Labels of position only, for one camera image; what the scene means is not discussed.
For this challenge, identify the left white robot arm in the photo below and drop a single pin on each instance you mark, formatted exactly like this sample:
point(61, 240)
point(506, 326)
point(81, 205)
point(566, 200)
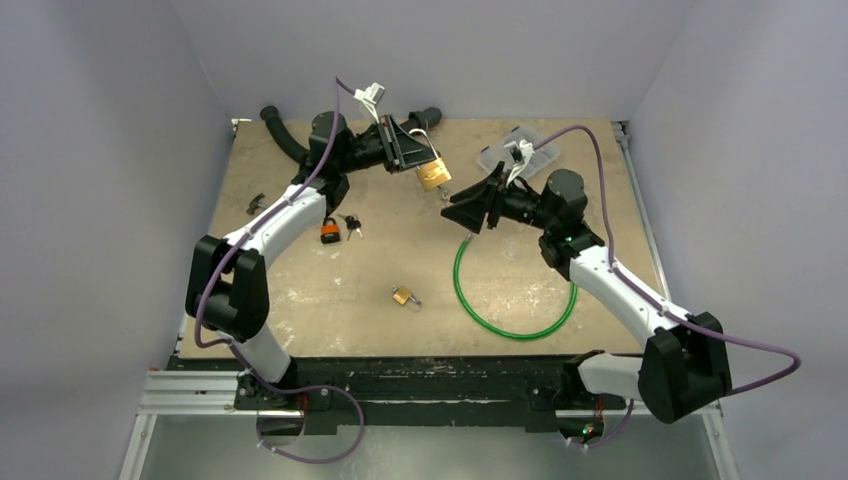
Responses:
point(227, 290)

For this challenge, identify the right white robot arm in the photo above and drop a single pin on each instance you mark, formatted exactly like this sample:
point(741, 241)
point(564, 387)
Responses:
point(684, 364)

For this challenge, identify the green cable lock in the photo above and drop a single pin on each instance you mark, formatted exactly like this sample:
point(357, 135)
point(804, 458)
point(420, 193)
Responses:
point(531, 311)

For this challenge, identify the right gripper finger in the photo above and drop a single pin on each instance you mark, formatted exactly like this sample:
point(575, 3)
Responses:
point(469, 215)
point(483, 191)

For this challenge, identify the black head key bunch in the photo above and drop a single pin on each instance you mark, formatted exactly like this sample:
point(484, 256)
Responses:
point(353, 225)

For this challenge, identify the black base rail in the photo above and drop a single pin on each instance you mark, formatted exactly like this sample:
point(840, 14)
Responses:
point(537, 393)

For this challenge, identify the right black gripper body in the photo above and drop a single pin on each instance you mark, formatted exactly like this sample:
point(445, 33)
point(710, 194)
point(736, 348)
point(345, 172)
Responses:
point(496, 201)

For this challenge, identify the large brass padlock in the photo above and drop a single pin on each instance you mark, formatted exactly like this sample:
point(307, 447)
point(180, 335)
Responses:
point(433, 175)

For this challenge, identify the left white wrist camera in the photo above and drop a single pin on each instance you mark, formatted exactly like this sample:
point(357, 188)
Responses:
point(368, 99)

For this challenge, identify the clear plastic organizer box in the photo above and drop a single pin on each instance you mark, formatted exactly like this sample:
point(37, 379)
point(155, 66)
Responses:
point(489, 157)

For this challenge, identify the orange black padlock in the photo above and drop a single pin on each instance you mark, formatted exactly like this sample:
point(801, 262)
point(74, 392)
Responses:
point(330, 231)

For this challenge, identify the small black hammer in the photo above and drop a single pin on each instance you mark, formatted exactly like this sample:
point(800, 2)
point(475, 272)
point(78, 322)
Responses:
point(256, 204)

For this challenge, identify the small brass padlock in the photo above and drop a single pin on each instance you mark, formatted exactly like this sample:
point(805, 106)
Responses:
point(405, 297)

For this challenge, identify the aluminium frame rail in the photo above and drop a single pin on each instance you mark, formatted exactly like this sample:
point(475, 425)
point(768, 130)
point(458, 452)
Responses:
point(188, 393)

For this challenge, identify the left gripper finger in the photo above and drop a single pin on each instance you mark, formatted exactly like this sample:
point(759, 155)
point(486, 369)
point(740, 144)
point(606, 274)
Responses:
point(414, 154)
point(412, 134)

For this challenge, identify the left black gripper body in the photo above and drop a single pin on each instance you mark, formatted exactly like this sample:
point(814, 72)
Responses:
point(389, 144)

